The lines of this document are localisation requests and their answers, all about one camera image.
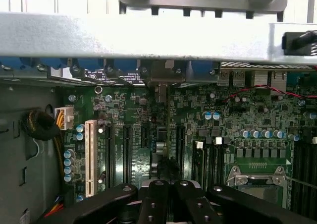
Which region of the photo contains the white PCI slot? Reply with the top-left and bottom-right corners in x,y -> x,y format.
84,119 -> 97,198

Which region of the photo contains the green motherboard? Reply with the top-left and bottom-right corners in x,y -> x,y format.
61,84 -> 317,224

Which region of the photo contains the white power connector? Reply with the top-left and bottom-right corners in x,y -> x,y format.
54,104 -> 75,131

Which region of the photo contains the open grey PC case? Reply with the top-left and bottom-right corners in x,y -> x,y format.
0,12 -> 317,224

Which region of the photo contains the CPU socket with metal frame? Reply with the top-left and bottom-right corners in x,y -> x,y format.
226,165 -> 290,210

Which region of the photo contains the black sleeved wire bundle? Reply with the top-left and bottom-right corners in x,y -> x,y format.
20,109 -> 65,176

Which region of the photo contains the red black twisted wire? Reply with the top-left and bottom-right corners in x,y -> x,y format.
222,84 -> 317,103

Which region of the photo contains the black chassis switch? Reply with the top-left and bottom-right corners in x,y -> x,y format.
281,30 -> 317,56

